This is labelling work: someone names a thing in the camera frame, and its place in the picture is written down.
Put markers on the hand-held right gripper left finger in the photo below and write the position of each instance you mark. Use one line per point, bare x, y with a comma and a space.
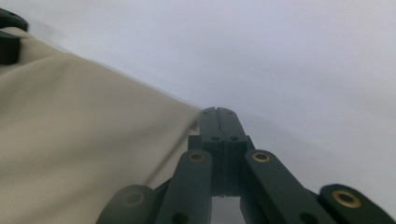
211, 137

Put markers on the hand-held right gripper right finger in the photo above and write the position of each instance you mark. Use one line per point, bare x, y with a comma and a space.
233, 140

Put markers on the beige pants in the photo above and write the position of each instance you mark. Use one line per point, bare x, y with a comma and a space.
77, 140

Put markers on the white table cover sheet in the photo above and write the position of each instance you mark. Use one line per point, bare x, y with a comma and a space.
249, 46

